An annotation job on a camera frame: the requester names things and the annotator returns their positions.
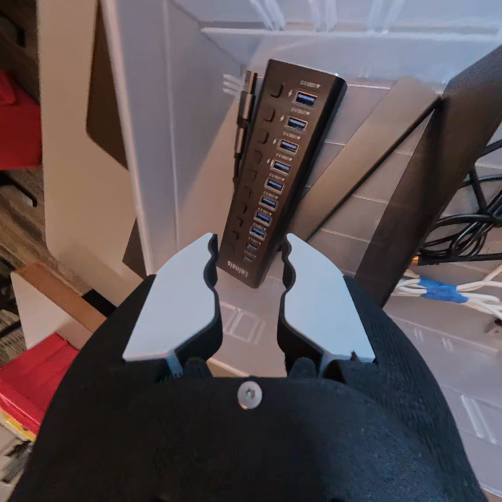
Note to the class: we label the wide dark grey usb hub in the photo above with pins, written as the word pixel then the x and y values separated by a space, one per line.
pixel 239 251

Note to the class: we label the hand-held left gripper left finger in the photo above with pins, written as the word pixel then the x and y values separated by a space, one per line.
pixel 176 306

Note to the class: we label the clear plastic bin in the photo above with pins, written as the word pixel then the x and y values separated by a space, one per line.
pixel 188 117

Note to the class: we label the black divider panel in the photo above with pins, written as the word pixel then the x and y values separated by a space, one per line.
pixel 431 176

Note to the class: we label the red bin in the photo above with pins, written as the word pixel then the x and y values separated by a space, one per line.
pixel 19 129
pixel 31 376

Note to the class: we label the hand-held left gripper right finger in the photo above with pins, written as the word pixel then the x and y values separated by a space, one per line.
pixel 325 310

